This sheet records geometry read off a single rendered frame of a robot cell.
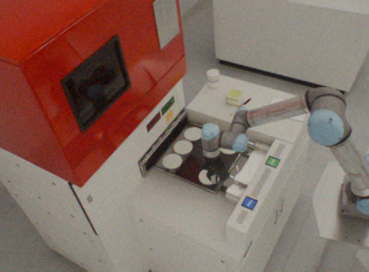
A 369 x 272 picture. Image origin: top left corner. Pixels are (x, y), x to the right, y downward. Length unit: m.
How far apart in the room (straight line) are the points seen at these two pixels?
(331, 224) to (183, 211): 0.67
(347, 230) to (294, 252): 0.88
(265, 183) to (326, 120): 0.54
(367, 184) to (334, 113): 0.35
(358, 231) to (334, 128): 0.65
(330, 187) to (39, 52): 1.43
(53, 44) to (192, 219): 1.03
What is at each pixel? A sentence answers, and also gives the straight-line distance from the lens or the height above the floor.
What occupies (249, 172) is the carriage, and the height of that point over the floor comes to 0.88.
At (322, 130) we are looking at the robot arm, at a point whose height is 1.42.
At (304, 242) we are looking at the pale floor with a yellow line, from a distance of 2.75.
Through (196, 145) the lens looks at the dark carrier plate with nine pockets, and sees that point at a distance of 2.02.
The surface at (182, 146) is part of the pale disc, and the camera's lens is 2.02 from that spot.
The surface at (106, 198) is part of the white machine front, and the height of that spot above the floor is 0.97.
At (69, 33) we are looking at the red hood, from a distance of 1.28.
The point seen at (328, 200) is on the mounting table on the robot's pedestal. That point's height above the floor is 0.82.
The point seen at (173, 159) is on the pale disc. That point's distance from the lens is 1.97.
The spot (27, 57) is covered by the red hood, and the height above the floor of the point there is 1.81.
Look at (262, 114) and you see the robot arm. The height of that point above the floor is 1.30.
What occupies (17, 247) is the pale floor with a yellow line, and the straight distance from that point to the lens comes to 3.09.
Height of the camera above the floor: 2.39
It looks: 46 degrees down
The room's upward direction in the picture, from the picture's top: 9 degrees counter-clockwise
